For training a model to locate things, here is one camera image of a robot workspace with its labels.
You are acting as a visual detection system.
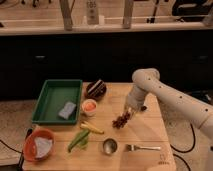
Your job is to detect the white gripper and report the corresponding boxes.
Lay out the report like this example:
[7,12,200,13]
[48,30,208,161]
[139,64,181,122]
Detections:
[124,85,148,118]

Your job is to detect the dark red grape bunch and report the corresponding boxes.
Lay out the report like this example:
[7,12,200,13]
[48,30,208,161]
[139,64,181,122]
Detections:
[112,112,131,129]

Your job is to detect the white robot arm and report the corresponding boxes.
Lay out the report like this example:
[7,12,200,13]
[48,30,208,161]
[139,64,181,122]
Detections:
[125,68,213,141]

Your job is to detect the silver fork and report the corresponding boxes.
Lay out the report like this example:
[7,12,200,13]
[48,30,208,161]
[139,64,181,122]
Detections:
[125,144,161,151]

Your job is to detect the chocolate layer cake slice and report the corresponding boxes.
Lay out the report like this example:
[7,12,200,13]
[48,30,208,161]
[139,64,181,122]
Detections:
[85,79,107,101]

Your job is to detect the small steel cup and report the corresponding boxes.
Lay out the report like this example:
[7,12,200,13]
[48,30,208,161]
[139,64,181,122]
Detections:
[102,138,118,155]

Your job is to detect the small cup orange contents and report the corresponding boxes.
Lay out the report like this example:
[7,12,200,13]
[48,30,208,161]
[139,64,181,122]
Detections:
[82,99,97,116]

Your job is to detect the green pepper vegetable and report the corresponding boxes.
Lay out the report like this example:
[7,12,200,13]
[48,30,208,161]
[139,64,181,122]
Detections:
[67,129,90,152]

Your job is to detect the grey blue sponge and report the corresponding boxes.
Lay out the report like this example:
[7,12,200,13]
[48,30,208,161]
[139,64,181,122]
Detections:
[58,102,76,119]

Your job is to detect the green plastic tray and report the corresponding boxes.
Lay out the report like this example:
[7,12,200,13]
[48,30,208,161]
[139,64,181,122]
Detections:
[32,79,82,125]

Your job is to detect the white cloth in bowl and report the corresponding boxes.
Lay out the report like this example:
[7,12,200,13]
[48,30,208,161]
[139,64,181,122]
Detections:
[35,137,53,158]

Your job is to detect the orange bowl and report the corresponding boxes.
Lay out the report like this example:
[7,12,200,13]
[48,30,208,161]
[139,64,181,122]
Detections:
[23,129,54,162]

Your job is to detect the black cable right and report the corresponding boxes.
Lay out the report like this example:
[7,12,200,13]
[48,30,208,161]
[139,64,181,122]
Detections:
[170,123,198,171]

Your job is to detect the black cable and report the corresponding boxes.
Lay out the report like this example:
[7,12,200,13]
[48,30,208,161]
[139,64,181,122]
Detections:
[0,128,34,171]
[170,123,198,171]

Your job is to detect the black cable left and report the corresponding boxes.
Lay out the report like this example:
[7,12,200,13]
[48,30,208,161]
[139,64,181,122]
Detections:
[0,128,34,171]

